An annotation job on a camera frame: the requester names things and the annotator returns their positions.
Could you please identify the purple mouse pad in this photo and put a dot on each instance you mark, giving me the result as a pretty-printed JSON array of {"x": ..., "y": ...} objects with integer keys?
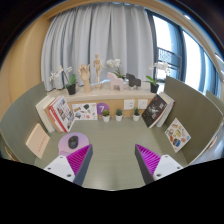
[{"x": 83, "y": 139}]

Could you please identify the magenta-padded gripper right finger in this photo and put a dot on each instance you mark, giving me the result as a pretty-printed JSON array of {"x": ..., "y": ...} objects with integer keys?
[{"x": 150, "y": 160}]

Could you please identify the wooden desk back shelf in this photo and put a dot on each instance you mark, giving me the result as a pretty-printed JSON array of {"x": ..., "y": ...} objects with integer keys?
[{"x": 100, "y": 96}]

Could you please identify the purple round number sign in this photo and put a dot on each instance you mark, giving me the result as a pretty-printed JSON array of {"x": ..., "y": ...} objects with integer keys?
[{"x": 101, "y": 107}]

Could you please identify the white orchid in black pot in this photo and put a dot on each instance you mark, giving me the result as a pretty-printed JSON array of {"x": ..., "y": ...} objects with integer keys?
[
  {"x": 116, "y": 65},
  {"x": 71, "y": 89},
  {"x": 154, "y": 88}
]

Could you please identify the brown book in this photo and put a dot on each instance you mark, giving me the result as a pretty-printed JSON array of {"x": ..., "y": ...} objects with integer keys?
[{"x": 50, "y": 118}]

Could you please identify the black computer mouse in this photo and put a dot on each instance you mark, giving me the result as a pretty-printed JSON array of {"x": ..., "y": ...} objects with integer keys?
[{"x": 73, "y": 142}]

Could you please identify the green desk partition panel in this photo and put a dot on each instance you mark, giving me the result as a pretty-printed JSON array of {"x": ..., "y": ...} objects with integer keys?
[
  {"x": 20, "y": 116},
  {"x": 216, "y": 101},
  {"x": 193, "y": 106}
]

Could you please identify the wooden mannequin figure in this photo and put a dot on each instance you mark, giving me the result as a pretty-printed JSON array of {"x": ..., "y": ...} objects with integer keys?
[{"x": 97, "y": 66}]

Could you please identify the white wall socket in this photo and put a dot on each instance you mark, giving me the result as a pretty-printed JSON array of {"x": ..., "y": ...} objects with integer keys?
[
  {"x": 142, "y": 104},
  {"x": 129, "y": 104}
]

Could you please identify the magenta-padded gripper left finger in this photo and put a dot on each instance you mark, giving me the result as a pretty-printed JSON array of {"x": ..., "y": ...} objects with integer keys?
[{"x": 78, "y": 160}]

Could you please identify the beige card with text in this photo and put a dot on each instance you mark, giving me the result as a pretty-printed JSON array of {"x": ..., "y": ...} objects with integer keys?
[{"x": 37, "y": 140}]

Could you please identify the black book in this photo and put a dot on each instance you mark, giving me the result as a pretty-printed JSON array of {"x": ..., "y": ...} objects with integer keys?
[{"x": 153, "y": 111}]

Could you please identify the red-spined photo book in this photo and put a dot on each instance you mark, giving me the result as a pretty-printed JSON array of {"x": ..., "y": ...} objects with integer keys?
[{"x": 63, "y": 114}]

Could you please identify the white rectangular sticker sheet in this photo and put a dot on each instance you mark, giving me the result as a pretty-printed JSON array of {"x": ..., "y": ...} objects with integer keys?
[{"x": 85, "y": 111}]

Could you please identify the dark wooden horse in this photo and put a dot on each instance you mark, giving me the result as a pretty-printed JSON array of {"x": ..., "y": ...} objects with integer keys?
[{"x": 133, "y": 81}]

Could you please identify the pink wooden horse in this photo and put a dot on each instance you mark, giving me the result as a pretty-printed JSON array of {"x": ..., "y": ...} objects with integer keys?
[{"x": 115, "y": 81}]

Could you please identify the large white book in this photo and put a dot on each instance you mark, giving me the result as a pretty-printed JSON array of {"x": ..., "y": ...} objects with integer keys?
[{"x": 41, "y": 111}]

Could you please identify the grey curtain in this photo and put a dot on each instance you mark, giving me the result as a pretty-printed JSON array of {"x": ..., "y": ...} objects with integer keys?
[{"x": 100, "y": 33}]

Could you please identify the small succulent in white pot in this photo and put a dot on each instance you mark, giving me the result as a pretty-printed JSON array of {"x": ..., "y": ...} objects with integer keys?
[
  {"x": 106, "y": 118},
  {"x": 119, "y": 117},
  {"x": 136, "y": 117}
]

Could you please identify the white sticker sheet with food stickers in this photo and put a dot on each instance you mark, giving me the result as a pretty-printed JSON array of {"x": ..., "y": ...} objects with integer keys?
[{"x": 177, "y": 135}]

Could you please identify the dark-framed window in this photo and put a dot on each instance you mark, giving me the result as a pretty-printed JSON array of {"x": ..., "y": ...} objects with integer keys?
[{"x": 170, "y": 43}]

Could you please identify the wooden chair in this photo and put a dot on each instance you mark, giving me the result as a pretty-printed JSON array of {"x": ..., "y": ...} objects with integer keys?
[
  {"x": 212, "y": 142},
  {"x": 11, "y": 154}
]

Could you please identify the white books stack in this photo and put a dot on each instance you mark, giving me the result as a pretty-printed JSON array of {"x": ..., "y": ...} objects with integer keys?
[{"x": 168, "y": 108}]

